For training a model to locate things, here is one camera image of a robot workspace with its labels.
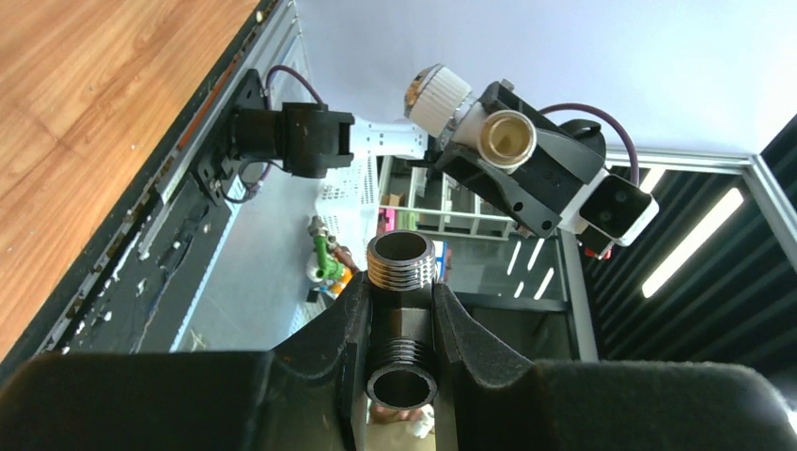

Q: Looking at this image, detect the white plastic water faucet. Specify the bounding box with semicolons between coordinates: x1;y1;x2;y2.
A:
404;64;538;173

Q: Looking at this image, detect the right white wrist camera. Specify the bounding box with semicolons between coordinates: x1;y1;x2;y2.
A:
576;175;660;259

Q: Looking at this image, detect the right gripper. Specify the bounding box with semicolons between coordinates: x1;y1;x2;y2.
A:
434;82;604;238

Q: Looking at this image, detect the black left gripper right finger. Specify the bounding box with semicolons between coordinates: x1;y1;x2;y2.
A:
432;284;796;450

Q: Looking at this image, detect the metal tee pipe fitting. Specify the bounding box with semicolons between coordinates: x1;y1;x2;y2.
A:
365;230;439;411

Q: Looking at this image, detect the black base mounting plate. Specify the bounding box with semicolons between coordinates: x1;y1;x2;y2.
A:
0;0;281;381

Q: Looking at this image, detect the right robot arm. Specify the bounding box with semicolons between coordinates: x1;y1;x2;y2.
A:
222;82;606;238

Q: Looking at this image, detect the pink perforated basket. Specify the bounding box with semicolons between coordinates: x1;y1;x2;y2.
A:
377;208;397;235

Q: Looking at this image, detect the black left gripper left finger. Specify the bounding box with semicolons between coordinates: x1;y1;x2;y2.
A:
1;273;371;450

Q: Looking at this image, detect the green pipe fitting assembly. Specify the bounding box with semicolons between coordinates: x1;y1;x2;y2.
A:
305;215;360;298

